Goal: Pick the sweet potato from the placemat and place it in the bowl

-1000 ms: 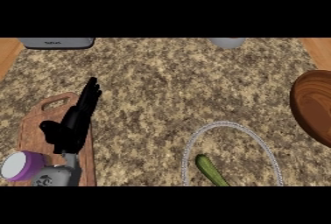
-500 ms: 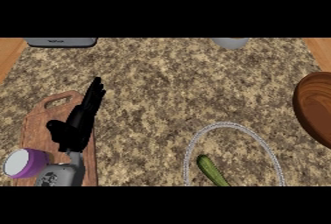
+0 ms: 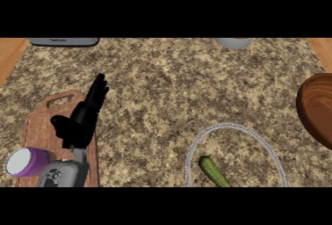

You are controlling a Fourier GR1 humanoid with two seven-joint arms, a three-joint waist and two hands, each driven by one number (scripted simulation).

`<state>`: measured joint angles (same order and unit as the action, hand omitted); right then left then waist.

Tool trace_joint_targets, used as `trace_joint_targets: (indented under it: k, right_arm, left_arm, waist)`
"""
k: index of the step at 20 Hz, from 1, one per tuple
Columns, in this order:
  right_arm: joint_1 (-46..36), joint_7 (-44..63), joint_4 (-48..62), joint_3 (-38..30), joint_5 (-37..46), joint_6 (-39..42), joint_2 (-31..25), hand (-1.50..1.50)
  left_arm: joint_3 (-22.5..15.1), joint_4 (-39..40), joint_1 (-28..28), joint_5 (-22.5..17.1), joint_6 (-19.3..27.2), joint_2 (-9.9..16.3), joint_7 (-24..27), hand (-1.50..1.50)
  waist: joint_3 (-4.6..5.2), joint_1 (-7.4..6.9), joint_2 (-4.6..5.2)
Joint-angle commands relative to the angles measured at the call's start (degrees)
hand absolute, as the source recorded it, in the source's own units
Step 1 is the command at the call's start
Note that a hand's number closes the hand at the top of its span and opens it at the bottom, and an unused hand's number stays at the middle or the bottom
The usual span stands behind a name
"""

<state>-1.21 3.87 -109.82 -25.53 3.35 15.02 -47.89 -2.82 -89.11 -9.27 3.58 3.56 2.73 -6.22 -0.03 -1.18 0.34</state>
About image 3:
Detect pale grey container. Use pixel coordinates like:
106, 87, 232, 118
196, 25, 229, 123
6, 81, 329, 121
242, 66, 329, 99
212, 37, 252, 50

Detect green cucumber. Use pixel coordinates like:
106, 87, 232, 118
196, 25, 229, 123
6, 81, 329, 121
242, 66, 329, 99
198, 155, 232, 188

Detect brown wooden cutting board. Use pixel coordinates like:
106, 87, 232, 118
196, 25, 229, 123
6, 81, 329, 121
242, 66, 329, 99
13, 90, 102, 188

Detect purple can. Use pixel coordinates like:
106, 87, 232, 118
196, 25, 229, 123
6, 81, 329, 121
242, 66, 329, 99
4, 147, 53, 178

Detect dark grey appliance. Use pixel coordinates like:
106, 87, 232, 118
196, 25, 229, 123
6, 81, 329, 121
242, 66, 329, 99
26, 37, 102, 47

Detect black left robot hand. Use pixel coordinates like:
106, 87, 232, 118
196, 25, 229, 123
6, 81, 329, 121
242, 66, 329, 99
49, 73, 111, 150

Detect brown wooden bowl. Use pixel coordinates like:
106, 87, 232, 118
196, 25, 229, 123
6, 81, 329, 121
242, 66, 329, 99
295, 72, 332, 151

